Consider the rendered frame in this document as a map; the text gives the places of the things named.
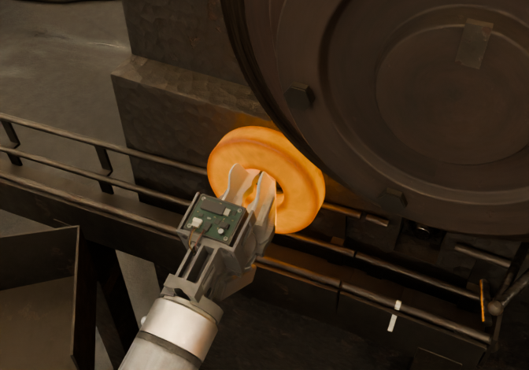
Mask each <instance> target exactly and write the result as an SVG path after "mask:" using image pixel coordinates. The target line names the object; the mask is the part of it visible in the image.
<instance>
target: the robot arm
mask: <svg viewBox="0 0 529 370"><path fill-rule="evenodd" d="M257 182H258V183H257ZM256 183H257V195H256V198H255V199H254V200H253V201H252V202H251V203H250V204H249V205H248V206H247V208H245V207H244V203H245V200H246V198H247V197H248V196H249V195H250V194H252V193H253V189H254V186H255V184H256ZM194 204H195V205H194ZM193 207H194V208H193ZM192 209H193V210H192ZM191 210H192V211H191ZM190 213H191V214H190ZM189 214H190V216H189ZM188 216H189V217H188ZM187 218H188V219H187ZM185 221H186V223H185ZM176 232H177V234H178V236H179V237H180V239H181V240H182V242H183V244H184V245H185V247H186V248H187V254H186V255H185V257H184V259H183V261H182V263H181V265H180V267H179V269H178V270H177V272H176V274H175V275H172V274H170V273H169V275H168V278H167V279H166V281H165V283H164V288H163V290H162V292H161V294H160V298H157V299H156V300H155V302H154V304H153V306H152V308H151V310H150V311H149V313H148V315H147V316H144V317H143V318H142V319H141V325H142V326H141V328H140V330H139V332H138V334H137V335H136V336H135V339H134V341H133V343H132V344H131V346H130V348H129V350H128V352H127V354H126V356H125V357H124V359H123V361H122V363H121V365H120V367H119V368H118V370H199V368H200V366H201V364H202V363H203V361H204V360H205V356H206V354H207V353H208V351H209V348H210V346H211V345H212V342H213V340H214V338H215V336H216V333H217V332H218V328H217V325H218V323H219V322H220V319H221V317H222V315H223V313H224V312H223V310H222V309H221V308H220V307H219V306H218V305H217V304H215V303H214V302H212V298H214V299H216V300H218V301H222V300H223V299H225V298H226V297H228V296H230V295H231V294H234V293H235V292H236V291H238V290H240V289H242V288H243V287H245V286H246V285H248V284H250V283H252V282H253V278H254V275H255V272H256V269H257V267H256V265H253V263H254V262H255V260H256V259H257V256H258V257H264V255H265V251H266V249H267V247H268V246H269V244H270V243H271V241H272V239H273V237H274V234H275V232H276V180H275V179H274V178H273V177H271V176H270V175H269V174H267V173H266V172H262V171H261V170H257V169H246V170H245V169H244V168H243V167H242V166H241V165H240V164H238V163H236V164H234V165H233V166H232V167H231V170H230V172H229V175H228V188H227V190H226V191H225V192H224V194H222V195H221V196H220V197H218V198H214V197H212V196H209V195H207V194H200V193H199V192H197V194H196V195H195V196H194V199H193V201H192V203H191V204H190V206H189V208H188V210H187V211H186V213H185V215H184V217H183V219H182V220H181V222H180V224H179V227H178V228H177V229H176Z"/></svg>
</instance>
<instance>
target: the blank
mask: <svg viewBox="0 0 529 370"><path fill-rule="evenodd" d="M236 163H238V164H240V165H241V166H242V167H243V168H244V169H245V170H246V169H257V170H261V171H262V172H266V173H267V174H269V175H270V176H271V177H273V178H274V179H275V180H276V181H277V182H278V183H279V185H280V186H281V187H282V189H283V194H276V232H275V233H278V234H288V233H293V232H296V231H300V230H302V229H303V228H306V227H307V226H309V225H310V224H311V223H312V222H313V220H314V218H315V217H316V215H317V213H318V211H319V209H320V207H321V206H322V204H323V202H324V197H325V182H324V177H323V174H322V172H321V170H320V169H318V168H317V167H316V166H315V165H314V164H313V163H312V162H311V161H309V160H308V159H307V158H306V157H305V156H304V155H303V154H302V153H300V152H299V151H298V150H297V149H296V148H295V147H294V146H293V145H292V144H291V142H290V141H289V140H288V139H287V138H286V137H285V136H284V135H283V133H281V132H279V131H276V130H273V129H270V128H264V127H258V126H246V127H241V128H237V129H235V130H233V131H230V132H228V133H227V134H226V135H225V136H224V137H223V138H222V139H221V140H220V142H219V143H218V144H217V145H216V147H215V148H214V149H213V151H212V152H211V154H210V155H209V159H208V164H207V174H208V178H209V183H210V185H211V188H212V189H213V191H214V193H215V195H216V196H217V197H220V196H221V195H222V194H224V192H225V191H226V190H227V188H228V175H229V172H230V170H231V167H232V166H233V165H234V164H236ZM256 195H257V185H256V184H255V186H254V189H253V193H252V194H250V195H249V196H248V197H247V198H246V200H245V203H244V207H245V208H247V206H248V205H249V204H250V203H251V202H252V201H253V200H254V199H255V198H256Z"/></svg>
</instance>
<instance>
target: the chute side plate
mask: <svg viewBox="0 0 529 370"><path fill-rule="evenodd" d="M0 209H2V210H5V211H7V212H9V213H13V214H16V215H18V216H22V217H24V218H27V219H29V220H33V221H36V222H39V223H41V224H45V225H47V226H50V227H52V228H57V227H56V225H55V223H54V219H55V220H59V221H61V222H64V223H66V224H69V225H72V226H76V225H80V227H81V229H82V232H83V235H84V238H85V239H87V240H90V241H92V242H96V243H99V244H101V245H103V246H108V247H110V248H113V249H115V250H119V251H121V252H124V253H128V254H130V255H132V256H135V257H139V258H142V259H144V260H147V261H150V262H153V263H155V264H158V265H162V266H164V267H166V268H170V269H173V270H176V271H177V270H178V269H179V267H180V265H181V263H182V261H183V259H184V257H185V255H186V254H187V248H186V247H185V245H184V244H183V242H182V240H181V239H180V238H179V237H176V236H174V235H170V234H167V233H164V232H162V231H157V230H154V229H152V228H148V227H145V226H142V225H140V224H136V223H133V222H131V221H128V220H123V219H120V218H118V217H115V216H111V215H109V214H106V213H102V212H99V211H97V210H94V209H90V208H87V207H84V206H81V205H77V204H74V203H71V202H68V201H66V200H63V199H60V198H56V197H54V196H51V195H48V194H44V193H41V192H38V191H34V190H32V189H29V188H26V187H22V186H20V185H17V184H15V183H10V182H7V181H5V180H2V179H0ZM253 265H256V267H257V269H256V272H255V275H254V278H253V282H252V283H250V284H248V285H246V286H245V287H243V288H242V289H240V290H238V291H236V292H239V293H240V294H244V295H247V296H250V297H252V298H256V299H258V300H261V301H263V302H267V303H270V304H272V305H276V306H279V307H281V308H284V309H287V310H290V311H292V312H295V313H299V314H301V315H303V316H307V317H310V318H313V319H315V320H318V321H321V322H324V323H326V324H330V325H332V326H335V327H338V328H341V329H343V330H345V331H348V332H351V333H353V334H355V335H359V336H360V337H363V338H365V339H368V340H371V341H373V342H377V343H378V344H381V345H383V346H386V347H389V348H391V349H393V350H397V351H398V352H401V353H404V354H406V355H409V356H411V357H414V356H415V354H416V350H417V348H418V347H420V348H423V349H425V350H428V351H431V352H433V353H436V354H438V355H441V356H443V357H447V358H449V359H451V360H453V361H456V362H459V363H461V364H462V366H461V369H460V370H474V369H475V367H476V365H477V364H478V362H479V359H480V358H481V356H482V355H483V353H484V351H485V349H486V345H485V344H483V343H481V342H477V341H475V340H472V339H468V338H465V337H463V336H461V335H457V334H455V333H453V332H451V331H447V330H446V329H443V328H440V327H437V326H435V325H433V324H429V323H427V322H424V321H422V320H418V319H416V318H414V317H411V316H408V315H405V314H403V313H400V312H397V311H395V310H393V309H389V308H387V307H384V306H382V305H378V304H376V303H374V302H370V301H367V300H364V299H363V298H359V297H357V296H355V295H352V294H349V293H346V292H345V291H341V292H340V295H339V299H338V289H335V288H333V287H329V286H326V285H323V284H320V283H316V282H313V281H310V280H309V279H304V278H301V277H299V276H295V275H292V274H290V273H287V272H283V271H280V270H278V269H275V268H270V267H268V266H265V265H261V264H258V263H256V262H254V263H253ZM392 314H393V315H395V316H397V318H396V320H395V323H394V328H393V331H392V332H391V331H388V327H389V325H390V320H391V317H392Z"/></svg>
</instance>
